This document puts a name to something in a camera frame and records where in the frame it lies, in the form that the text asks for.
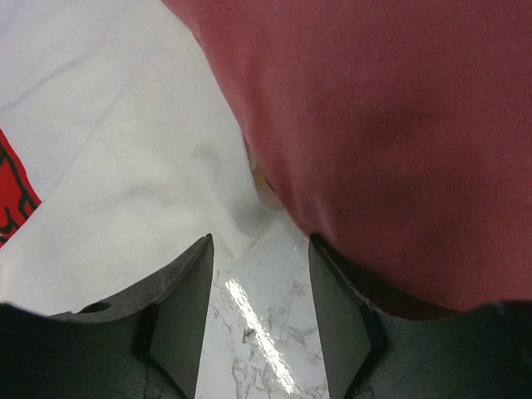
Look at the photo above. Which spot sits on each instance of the white t shirt red print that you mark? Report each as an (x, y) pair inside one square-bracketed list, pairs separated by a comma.
[(133, 152)]

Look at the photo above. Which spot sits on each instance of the folded maroon t shirt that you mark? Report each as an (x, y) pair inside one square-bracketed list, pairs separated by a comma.
[(399, 131)]

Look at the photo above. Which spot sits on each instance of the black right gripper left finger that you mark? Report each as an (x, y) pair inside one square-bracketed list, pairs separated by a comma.
[(143, 342)]

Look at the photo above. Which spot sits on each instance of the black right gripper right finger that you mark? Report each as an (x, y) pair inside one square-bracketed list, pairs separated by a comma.
[(379, 342)]

